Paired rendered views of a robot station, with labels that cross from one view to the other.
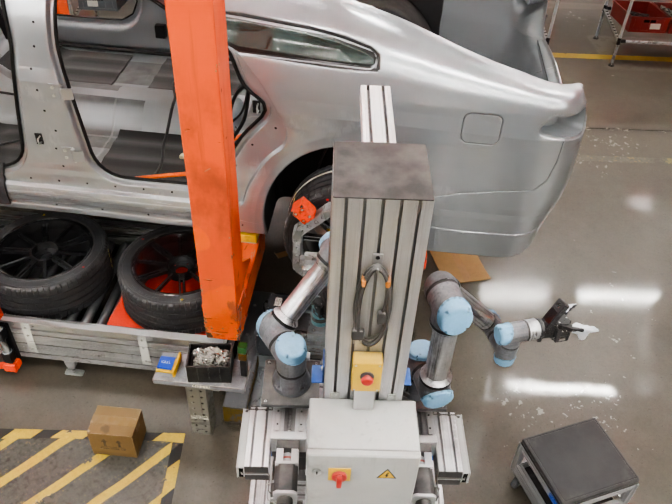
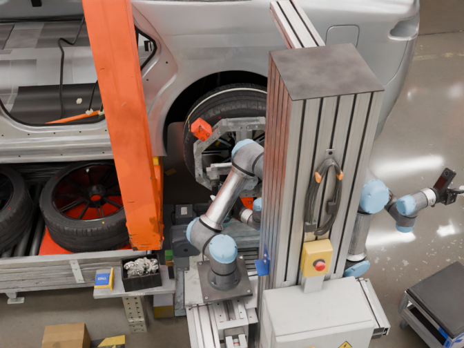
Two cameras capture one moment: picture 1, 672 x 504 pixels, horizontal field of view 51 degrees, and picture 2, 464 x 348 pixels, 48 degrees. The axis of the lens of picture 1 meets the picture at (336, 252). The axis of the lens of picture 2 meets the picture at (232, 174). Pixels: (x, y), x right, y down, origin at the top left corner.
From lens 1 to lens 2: 52 cm
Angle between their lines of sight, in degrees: 6
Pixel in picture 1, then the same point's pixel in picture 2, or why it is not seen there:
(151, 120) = (45, 74)
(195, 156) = (111, 92)
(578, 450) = (452, 288)
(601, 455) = not seen: outside the picture
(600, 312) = (429, 177)
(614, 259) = (428, 134)
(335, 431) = (295, 316)
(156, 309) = (82, 235)
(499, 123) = (356, 32)
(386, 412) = (333, 291)
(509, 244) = not seen: hidden behind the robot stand
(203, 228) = (123, 157)
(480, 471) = not seen: hidden behind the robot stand
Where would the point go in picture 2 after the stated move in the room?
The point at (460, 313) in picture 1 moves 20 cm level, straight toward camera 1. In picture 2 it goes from (380, 193) to (386, 235)
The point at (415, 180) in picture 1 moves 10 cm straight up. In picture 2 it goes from (359, 74) to (365, 41)
